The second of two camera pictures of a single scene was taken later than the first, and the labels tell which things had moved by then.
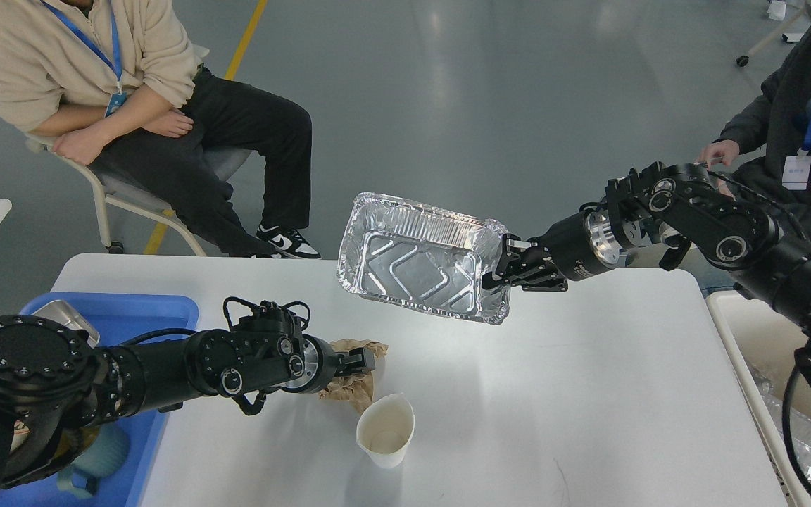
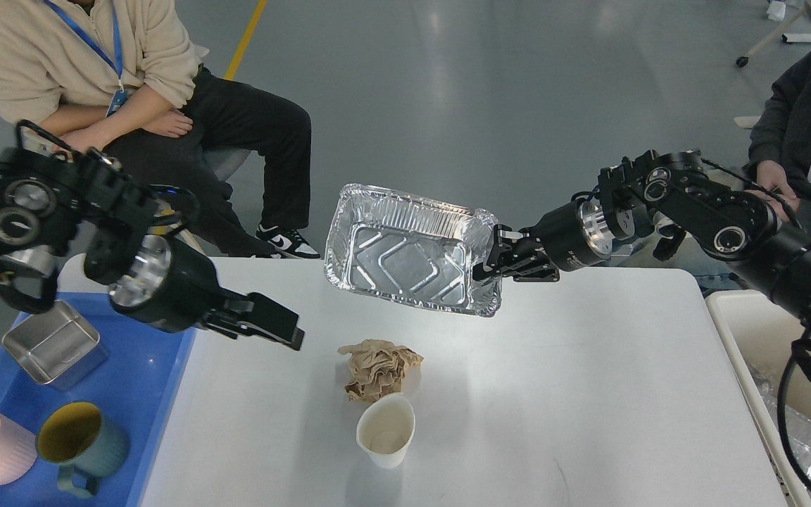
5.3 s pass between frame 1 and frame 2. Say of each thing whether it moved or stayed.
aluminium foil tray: moved
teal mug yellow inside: stayed
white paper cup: stayed
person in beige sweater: stayed
